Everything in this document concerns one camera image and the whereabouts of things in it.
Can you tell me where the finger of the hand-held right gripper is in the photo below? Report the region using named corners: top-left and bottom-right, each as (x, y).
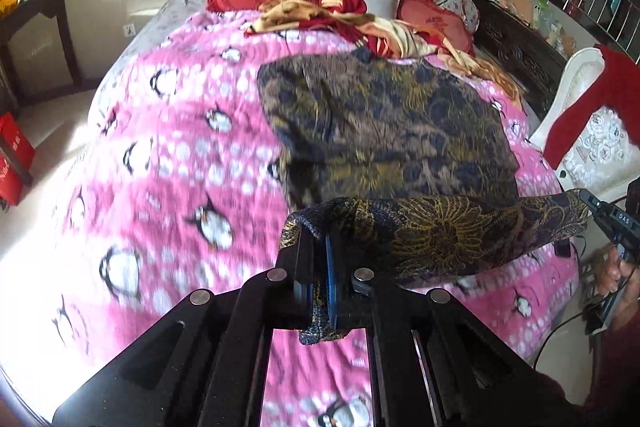
top-left (565, 188), bottom-right (613, 233)

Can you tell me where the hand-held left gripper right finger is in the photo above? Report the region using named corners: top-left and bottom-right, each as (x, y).
top-left (326, 237), bottom-right (586, 427)

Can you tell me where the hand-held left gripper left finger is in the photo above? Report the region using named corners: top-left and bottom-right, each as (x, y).
top-left (52, 227), bottom-right (326, 427)

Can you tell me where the dark blue gold patterned garment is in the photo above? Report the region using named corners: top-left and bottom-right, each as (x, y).
top-left (257, 49), bottom-right (591, 345)

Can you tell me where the person's right forearm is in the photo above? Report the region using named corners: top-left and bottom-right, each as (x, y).
top-left (582, 277), bottom-right (640, 427)

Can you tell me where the person's right hand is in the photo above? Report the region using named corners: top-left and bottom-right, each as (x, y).
top-left (597, 247), bottom-right (640, 323)

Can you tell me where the white upholstered chair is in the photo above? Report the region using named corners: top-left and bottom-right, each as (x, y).
top-left (530, 47), bottom-right (640, 192)

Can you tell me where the red garment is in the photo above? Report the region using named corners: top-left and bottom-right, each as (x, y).
top-left (542, 44), bottom-right (640, 170)

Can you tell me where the dark carved wooden cabinet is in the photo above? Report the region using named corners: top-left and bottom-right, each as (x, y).
top-left (467, 0), bottom-right (571, 108)

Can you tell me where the pink penguin print blanket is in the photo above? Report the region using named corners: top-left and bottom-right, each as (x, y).
top-left (0, 9), bottom-right (581, 427)

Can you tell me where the red embroidered pillow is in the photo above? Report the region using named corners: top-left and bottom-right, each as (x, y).
top-left (397, 0), bottom-right (476, 55)

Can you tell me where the red and yellow blanket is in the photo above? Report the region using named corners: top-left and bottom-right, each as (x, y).
top-left (245, 0), bottom-right (526, 98)

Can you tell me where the dark wooden desk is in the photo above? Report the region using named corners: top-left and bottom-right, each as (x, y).
top-left (0, 0), bottom-right (83, 108)

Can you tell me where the black cable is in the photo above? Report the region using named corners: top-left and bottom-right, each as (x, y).
top-left (532, 302), bottom-right (601, 370)

